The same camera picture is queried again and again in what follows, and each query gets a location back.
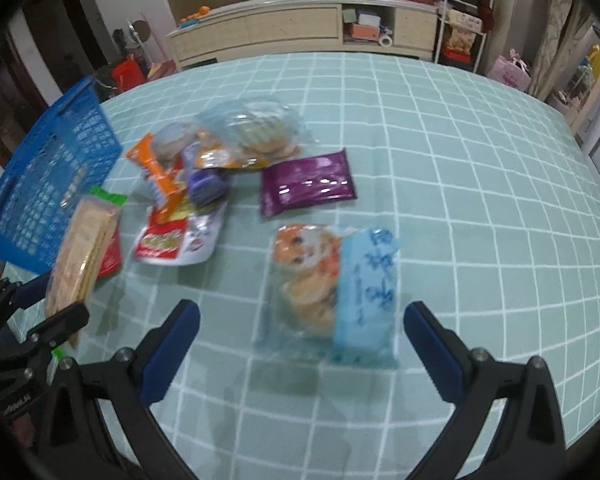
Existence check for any orange snack packet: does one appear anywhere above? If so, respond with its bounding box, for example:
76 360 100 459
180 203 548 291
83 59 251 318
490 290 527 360
126 133 188 223

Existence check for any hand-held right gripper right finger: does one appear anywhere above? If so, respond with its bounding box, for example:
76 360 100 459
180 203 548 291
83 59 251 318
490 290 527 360
403 301 567 480

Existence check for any patterned curtain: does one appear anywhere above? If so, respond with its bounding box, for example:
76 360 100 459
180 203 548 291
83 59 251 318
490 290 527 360
530 0 581 101

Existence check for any dark wooden door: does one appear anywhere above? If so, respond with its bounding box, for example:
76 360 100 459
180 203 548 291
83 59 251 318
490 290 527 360
20 0 106 106

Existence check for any blue plastic basket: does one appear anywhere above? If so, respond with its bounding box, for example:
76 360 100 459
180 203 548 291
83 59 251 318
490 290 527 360
0 76 125 277

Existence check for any clear packet with blue label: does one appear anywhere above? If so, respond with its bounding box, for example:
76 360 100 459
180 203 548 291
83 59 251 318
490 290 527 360
254 224 402 371

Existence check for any pale blue snack packet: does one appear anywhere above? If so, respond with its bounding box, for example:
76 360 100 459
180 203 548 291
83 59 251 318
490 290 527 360
152 121 212 161

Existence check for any red bag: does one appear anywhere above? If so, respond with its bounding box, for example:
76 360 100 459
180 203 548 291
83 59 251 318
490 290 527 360
111 56 147 92

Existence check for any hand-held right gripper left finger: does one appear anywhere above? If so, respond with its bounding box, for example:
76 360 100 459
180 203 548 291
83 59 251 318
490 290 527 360
35 299 201 480

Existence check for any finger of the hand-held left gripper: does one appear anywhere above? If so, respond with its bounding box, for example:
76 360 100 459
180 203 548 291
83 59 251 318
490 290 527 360
0 302 91 392
0 271 55 333

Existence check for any pink bag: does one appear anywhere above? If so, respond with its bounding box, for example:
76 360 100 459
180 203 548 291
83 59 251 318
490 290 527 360
490 50 532 92

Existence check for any cream low sideboard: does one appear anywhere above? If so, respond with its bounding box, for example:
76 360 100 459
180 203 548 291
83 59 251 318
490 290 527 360
167 0 440 72

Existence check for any small purple snack packet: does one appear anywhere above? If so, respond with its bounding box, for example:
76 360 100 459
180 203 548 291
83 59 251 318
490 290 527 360
182 142 231 206

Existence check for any red printed box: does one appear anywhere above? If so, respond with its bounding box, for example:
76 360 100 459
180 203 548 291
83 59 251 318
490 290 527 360
441 26 483 64

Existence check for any silver and red snack packet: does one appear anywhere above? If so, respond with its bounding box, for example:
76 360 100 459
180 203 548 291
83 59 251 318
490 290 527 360
132 200 227 266

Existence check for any clear cookie packet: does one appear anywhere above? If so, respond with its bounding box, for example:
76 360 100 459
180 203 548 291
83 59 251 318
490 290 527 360
195 99 315 171

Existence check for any cracker packet with green ends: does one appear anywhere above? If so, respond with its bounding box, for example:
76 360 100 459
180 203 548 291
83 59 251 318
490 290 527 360
44 186 128 348

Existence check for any black bag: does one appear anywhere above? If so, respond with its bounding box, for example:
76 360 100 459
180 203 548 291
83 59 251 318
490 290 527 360
96 67 117 102

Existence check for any green checked blanket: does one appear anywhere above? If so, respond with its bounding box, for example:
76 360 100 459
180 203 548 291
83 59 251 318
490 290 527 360
10 52 600 480

